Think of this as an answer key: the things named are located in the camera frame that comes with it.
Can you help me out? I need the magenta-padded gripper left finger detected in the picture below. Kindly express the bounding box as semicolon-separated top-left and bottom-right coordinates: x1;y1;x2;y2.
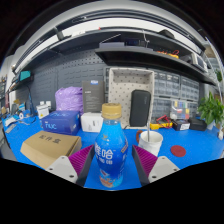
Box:
45;144;96;187

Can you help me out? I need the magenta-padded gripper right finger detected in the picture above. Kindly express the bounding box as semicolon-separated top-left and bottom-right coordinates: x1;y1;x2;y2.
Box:
132;144;181;187

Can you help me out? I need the blue drink bottle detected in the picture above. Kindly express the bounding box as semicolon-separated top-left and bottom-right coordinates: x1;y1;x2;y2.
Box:
94;102;129;189

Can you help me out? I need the flat round red coaster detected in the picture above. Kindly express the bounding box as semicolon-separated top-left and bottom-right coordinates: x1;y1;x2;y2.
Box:
170;144;187;158

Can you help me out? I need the white ribbed cup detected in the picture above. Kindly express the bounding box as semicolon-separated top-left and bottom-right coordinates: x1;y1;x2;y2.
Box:
135;129;164;158

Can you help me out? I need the brown cardboard box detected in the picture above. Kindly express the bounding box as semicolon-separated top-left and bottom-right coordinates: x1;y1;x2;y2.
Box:
19;130;83;170

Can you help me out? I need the metal spoon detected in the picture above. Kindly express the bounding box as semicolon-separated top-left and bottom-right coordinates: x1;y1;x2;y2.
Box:
146;121;151;143

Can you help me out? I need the blue printed box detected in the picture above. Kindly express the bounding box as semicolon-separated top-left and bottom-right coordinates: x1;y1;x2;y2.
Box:
40;110;81;136

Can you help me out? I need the black box with white label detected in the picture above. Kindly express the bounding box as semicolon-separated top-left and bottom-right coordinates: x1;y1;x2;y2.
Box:
171;118;191;132

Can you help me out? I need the white carton box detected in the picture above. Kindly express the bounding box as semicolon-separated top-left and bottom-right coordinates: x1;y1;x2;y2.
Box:
80;111;104;133

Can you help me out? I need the black flat case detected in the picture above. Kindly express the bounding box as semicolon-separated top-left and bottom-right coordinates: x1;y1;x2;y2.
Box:
188;117;208;131

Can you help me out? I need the small white box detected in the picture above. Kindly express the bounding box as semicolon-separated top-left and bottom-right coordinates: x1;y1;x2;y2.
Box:
36;103;50;120

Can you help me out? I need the clear organizer with coloured parts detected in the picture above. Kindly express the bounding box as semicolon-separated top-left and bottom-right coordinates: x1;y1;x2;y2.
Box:
170;99;190;120

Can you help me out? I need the grey small-parts drawer cabinet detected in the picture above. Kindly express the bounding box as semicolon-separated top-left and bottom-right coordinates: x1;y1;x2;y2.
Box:
153;70;182;99
180;76;200;102
151;97;174;121
188;100;200;119

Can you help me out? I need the black rectangular case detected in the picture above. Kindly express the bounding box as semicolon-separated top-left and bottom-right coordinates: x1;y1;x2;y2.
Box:
129;89;152;128

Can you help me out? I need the purple plastic bag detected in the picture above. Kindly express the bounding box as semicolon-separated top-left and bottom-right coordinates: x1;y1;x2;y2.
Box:
54;86;84;115

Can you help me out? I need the green potted plant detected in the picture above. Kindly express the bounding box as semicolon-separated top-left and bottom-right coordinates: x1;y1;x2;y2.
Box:
197;91;224;130

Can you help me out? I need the dark grey flat box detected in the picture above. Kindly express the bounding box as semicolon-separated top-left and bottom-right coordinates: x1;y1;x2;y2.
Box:
81;79;105;113

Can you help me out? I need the white perforated tray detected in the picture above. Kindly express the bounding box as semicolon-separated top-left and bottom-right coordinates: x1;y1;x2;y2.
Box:
107;67;156;130

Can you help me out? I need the white shelf unit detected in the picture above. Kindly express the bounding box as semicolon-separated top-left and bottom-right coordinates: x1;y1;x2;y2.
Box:
203;39;224;101

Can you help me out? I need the black workbench shelf unit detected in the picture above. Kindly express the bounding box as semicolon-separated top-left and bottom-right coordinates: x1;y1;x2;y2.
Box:
11;26;218;87

